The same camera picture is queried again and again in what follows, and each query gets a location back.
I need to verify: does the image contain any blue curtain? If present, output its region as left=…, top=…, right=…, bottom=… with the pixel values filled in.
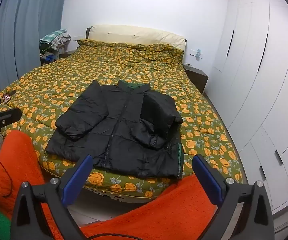
left=0, top=0, right=71, bottom=98

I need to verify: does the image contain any pile of clothes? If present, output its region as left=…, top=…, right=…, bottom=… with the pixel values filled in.
left=39, top=29, right=72, bottom=65

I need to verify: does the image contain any black cable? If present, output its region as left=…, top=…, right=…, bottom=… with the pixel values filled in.
left=0, top=144, right=13, bottom=198

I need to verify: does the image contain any white wall socket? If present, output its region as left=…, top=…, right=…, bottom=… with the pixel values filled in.
left=189, top=48, right=203, bottom=61

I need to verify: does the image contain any white wardrobe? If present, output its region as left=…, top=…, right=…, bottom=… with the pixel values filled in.
left=205, top=0, right=288, bottom=215

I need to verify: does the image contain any cream pillow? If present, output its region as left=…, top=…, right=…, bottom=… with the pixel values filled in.
left=85, top=25, right=187, bottom=52

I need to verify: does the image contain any black puffer jacket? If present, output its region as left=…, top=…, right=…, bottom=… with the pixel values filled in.
left=44, top=79, right=184, bottom=178

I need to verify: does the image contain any orange fuzzy robe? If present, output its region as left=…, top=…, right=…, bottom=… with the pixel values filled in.
left=79, top=174, right=219, bottom=240

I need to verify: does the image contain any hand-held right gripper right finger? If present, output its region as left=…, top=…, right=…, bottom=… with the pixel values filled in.
left=192, top=154, right=275, bottom=240

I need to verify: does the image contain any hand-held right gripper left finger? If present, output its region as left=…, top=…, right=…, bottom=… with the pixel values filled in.
left=10, top=154, right=94, bottom=240

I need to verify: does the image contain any green orange floral duvet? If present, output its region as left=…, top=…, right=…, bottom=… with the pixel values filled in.
left=0, top=39, right=243, bottom=198

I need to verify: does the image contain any dark wooden nightstand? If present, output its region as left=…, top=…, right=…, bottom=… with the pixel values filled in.
left=184, top=65, right=209, bottom=94

